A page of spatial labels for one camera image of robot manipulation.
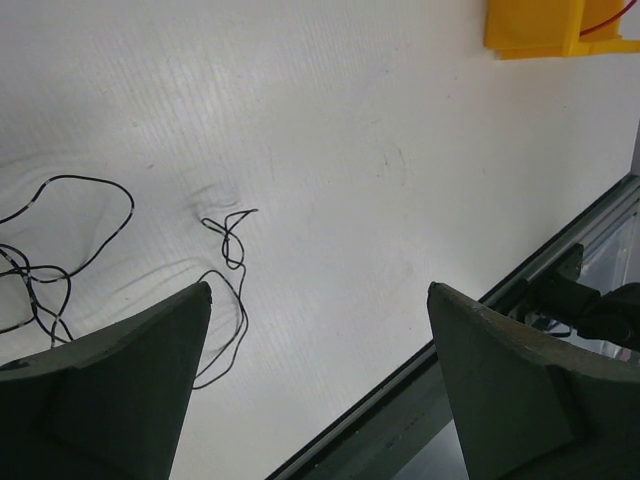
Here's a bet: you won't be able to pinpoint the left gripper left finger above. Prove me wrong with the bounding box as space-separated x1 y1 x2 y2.
1 282 212 479

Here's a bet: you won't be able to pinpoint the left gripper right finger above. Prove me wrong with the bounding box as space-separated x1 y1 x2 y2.
427 283 639 479

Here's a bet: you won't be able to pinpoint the red and black wires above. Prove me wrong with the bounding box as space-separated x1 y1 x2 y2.
0 173 260 391

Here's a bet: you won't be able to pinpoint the brown wire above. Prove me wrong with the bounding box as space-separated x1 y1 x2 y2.
578 0 636 38

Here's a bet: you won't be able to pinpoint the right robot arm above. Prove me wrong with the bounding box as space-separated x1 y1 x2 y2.
524 243 639 351

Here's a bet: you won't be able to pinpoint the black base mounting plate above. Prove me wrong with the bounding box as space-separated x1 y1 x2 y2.
274 174 639 479

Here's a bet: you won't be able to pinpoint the yellow storage bin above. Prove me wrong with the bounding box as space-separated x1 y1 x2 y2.
484 0 639 60

